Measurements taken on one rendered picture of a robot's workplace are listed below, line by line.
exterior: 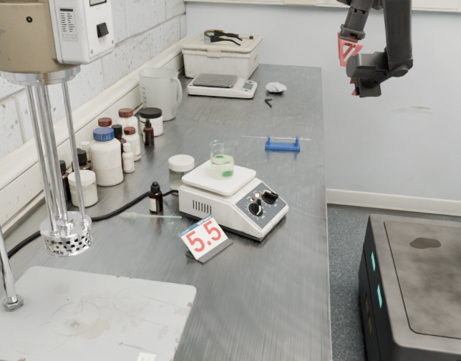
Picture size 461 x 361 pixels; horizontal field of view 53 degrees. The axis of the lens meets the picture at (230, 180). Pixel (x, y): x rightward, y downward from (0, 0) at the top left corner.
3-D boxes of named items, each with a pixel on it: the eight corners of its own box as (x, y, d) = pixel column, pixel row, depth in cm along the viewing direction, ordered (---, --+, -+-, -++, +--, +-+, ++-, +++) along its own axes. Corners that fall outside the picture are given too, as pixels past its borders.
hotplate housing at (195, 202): (288, 215, 100) (291, 182, 97) (260, 244, 90) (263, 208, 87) (203, 188, 110) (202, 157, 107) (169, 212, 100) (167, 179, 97)
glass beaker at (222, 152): (212, 183, 94) (212, 147, 91) (206, 172, 99) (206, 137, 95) (240, 180, 96) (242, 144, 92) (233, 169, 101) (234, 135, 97)
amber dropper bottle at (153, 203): (160, 205, 103) (159, 177, 100) (165, 211, 100) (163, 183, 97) (147, 208, 102) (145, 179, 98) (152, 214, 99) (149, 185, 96)
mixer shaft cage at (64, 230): (102, 233, 67) (80, 59, 56) (81, 261, 61) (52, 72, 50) (58, 228, 68) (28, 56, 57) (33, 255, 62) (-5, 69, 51)
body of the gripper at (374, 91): (358, 98, 133) (371, 91, 126) (353, 64, 134) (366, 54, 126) (378, 97, 134) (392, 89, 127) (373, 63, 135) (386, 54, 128)
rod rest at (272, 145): (299, 146, 135) (300, 135, 134) (300, 150, 132) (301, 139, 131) (265, 145, 136) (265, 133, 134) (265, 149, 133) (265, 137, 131)
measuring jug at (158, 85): (196, 119, 154) (195, 74, 148) (167, 129, 146) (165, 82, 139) (159, 107, 165) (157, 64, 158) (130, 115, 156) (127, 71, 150)
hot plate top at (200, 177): (258, 174, 100) (258, 170, 99) (229, 197, 90) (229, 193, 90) (210, 162, 105) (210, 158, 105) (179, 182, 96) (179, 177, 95)
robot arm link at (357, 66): (411, 69, 115) (407, 38, 117) (369, 66, 112) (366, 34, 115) (386, 90, 126) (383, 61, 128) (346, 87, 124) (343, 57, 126)
